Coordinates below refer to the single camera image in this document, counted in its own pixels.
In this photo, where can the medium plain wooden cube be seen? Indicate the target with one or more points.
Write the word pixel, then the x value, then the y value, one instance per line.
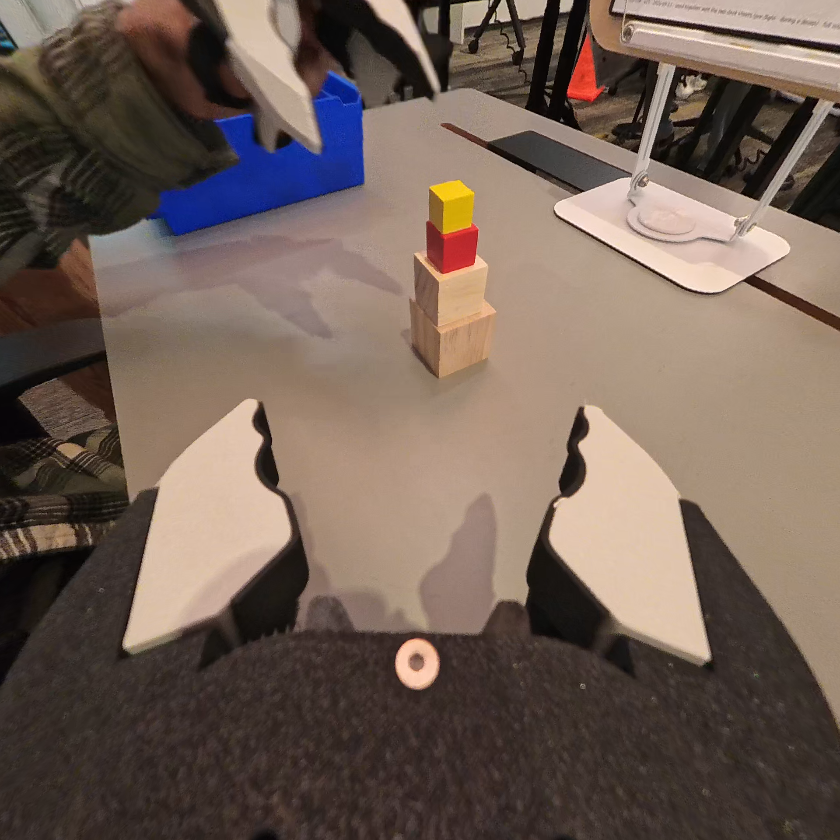
pixel 453 292

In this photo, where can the person's left hand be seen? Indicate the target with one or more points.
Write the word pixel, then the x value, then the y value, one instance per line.
pixel 157 46

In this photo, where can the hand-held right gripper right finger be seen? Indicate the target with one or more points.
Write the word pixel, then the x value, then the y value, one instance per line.
pixel 623 564

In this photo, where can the orange traffic cone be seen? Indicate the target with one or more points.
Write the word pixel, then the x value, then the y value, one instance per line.
pixel 584 72

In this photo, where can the person's plaid shirt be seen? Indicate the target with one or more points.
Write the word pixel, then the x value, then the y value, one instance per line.
pixel 59 492

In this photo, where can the black chair armrest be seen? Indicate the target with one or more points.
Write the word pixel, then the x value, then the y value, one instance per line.
pixel 49 354

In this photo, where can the black tripod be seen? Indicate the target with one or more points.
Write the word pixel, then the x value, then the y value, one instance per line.
pixel 499 26

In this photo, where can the person's left forearm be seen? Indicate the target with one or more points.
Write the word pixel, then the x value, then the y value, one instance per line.
pixel 85 131

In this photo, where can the brown wooden panel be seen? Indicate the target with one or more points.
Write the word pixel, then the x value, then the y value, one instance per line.
pixel 46 295

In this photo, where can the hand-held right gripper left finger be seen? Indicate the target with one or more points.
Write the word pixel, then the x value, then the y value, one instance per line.
pixel 210 551

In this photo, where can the yellow wooden cube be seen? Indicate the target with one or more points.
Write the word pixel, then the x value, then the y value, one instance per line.
pixel 451 207

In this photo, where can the instruction sheet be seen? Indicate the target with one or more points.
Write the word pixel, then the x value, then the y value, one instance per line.
pixel 728 19

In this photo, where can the blue plastic bin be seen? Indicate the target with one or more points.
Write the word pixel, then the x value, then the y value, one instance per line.
pixel 275 170

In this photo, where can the white document stand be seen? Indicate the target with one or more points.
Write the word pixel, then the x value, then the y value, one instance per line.
pixel 676 229

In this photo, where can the large plain wooden cube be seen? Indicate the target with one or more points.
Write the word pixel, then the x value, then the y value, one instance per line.
pixel 456 344

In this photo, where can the red wooden cube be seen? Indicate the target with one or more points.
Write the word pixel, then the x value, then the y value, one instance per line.
pixel 453 248

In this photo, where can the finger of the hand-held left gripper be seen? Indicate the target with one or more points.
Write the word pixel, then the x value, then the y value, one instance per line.
pixel 272 72
pixel 400 33

